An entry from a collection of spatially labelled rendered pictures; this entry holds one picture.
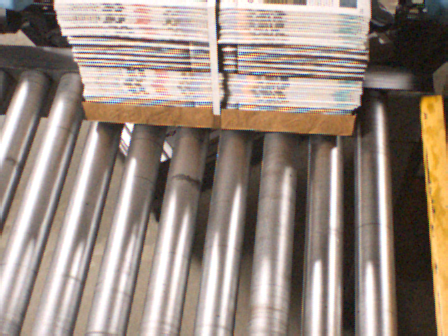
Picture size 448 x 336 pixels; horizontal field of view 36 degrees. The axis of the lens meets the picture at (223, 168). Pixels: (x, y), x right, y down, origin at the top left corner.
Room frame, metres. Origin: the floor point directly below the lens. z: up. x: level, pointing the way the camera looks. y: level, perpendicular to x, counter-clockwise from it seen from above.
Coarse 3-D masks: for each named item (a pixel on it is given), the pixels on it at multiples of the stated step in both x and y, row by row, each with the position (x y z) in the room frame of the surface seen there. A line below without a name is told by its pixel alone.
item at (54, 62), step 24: (0, 48) 0.82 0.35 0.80; (24, 48) 0.82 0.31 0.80; (48, 48) 0.82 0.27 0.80; (72, 48) 0.81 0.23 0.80; (48, 72) 0.77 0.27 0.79; (72, 72) 0.76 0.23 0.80; (384, 72) 0.73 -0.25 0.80; (408, 72) 0.73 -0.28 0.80; (432, 72) 0.73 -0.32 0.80; (48, 96) 0.77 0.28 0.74; (408, 96) 0.69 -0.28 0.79; (408, 120) 0.69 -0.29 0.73
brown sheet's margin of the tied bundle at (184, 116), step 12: (84, 96) 0.67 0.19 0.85; (84, 108) 0.65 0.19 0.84; (96, 108) 0.65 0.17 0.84; (108, 108) 0.65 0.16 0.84; (120, 108) 0.64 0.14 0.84; (132, 108) 0.64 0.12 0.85; (144, 108) 0.64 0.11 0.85; (156, 108) 0.64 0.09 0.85; (168, 108) 0.64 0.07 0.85; (180, 108) 0.63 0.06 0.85; (192, 108) 0.63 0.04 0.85; (96, 120) 0.65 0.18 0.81; (108, 120) 0.65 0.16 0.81; (120, 120) 0.65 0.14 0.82; (132, 120) 0.64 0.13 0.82; (144, 120) 0.64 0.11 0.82; (156, 120) 0.64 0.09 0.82; (168, 120) 0.64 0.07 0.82; (180, 120) 0.63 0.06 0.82; (192, 120) 0.63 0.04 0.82
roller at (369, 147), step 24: (360, 96) 0.69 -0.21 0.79; (384, 96) 0.69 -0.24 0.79; (360, 120) 0.65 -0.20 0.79; (384, 120) 0.64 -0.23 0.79; (360, 144) 0.60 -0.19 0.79; (384, 144) 0.60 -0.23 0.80; (360, 168) 0.56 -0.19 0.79; (384, 168) 0.56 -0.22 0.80; (360, 192) 0.52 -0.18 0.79; (384, 192) 0.52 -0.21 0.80; (360, 216) 0.48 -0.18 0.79; (384, 216) 0.48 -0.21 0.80; (360, 240) 0.45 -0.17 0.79; (384, 240) 0.44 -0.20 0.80; (360, 264) 0.41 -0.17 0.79; (384, 264) 0.41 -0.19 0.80; (360, 288) 0.38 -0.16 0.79; (384, 288) 0.38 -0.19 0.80; (360, 312) 0.35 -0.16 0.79; (384, 312) 0.34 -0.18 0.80
